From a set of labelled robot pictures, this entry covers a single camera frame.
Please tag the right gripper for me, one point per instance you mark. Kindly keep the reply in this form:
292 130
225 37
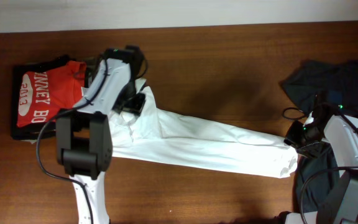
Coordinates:
290 139

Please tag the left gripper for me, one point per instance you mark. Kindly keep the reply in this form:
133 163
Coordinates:
137 105

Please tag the folded black t-shirt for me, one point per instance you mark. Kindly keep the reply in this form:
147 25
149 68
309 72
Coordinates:
30 132

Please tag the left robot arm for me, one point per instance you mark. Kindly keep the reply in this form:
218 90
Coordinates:
84 143

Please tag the dark green t-shirt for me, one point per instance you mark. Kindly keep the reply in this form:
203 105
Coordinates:
313 83

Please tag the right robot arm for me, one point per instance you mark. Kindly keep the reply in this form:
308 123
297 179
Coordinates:
327 122

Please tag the white t-shirt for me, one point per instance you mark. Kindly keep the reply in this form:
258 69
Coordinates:
170 138

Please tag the folded red printed t-shirt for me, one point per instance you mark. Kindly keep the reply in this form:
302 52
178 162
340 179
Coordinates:
43 94

